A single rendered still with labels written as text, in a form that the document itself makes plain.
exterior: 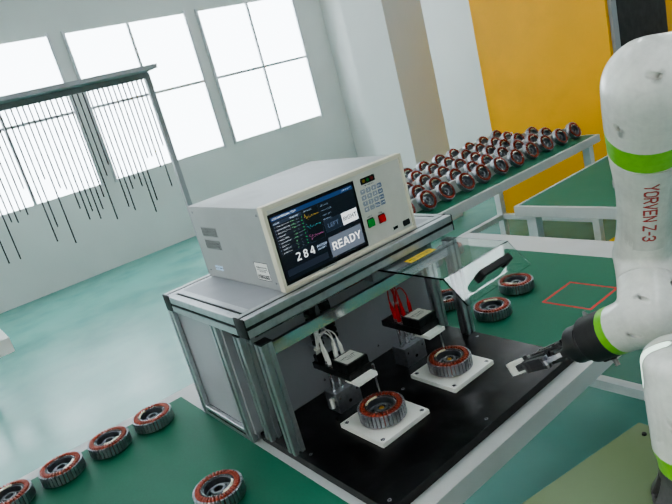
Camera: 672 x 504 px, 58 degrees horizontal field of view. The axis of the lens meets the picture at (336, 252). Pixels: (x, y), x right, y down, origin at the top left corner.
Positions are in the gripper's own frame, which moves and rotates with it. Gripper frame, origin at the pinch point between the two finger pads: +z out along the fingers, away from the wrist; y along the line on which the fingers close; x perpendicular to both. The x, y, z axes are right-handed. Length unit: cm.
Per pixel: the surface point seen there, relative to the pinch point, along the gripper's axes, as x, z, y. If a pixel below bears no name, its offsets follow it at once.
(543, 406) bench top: -10.2, 1.5, 0.6
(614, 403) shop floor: -49, 79, 106
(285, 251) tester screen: 48, 12, -31
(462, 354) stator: 7.4, 17.7, 1.7
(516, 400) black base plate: -6.2, 4.0, -3.0
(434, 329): 16.1, 20.2, 0.2
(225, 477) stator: 12, 36, -59
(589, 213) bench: 23, 57, 133
